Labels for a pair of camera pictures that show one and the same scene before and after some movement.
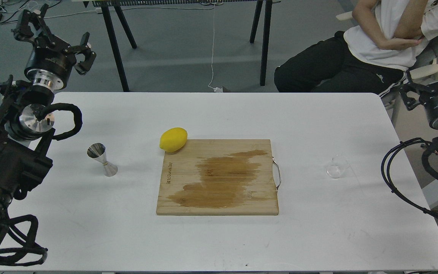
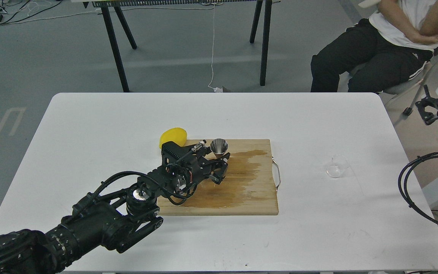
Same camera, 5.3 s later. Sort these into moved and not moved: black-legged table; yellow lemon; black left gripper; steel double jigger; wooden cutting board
Moved: black left gripper; steel double jigger
Not moved: wooden cutting board; black-legged table; yellow lemon
